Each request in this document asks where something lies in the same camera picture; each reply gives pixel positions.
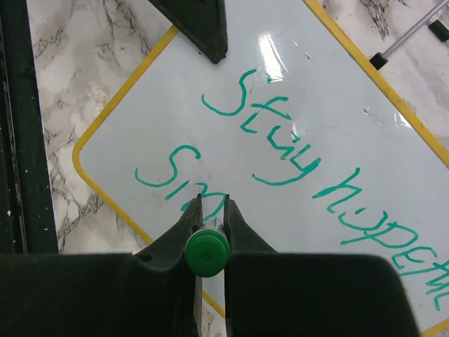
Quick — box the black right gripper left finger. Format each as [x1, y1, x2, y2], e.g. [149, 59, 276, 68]
[1, 197, 202, 336]

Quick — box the wire whiteboard stand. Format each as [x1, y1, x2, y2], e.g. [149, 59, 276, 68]
[370, 0, 448, 70]

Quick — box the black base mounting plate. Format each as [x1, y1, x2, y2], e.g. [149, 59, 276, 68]
[1, 1, 58, 254]

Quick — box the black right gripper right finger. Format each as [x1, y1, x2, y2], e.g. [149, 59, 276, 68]
[224, 199, 420, 336]

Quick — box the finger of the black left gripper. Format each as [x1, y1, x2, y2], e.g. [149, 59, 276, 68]
[150, 0, 228, 64]

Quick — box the white whiteboard marker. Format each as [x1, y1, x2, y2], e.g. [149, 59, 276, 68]
[185, 217, 231, 277]

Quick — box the yellow framed whiteboard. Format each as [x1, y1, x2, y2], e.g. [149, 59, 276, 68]
[73, 1, 448, 336]

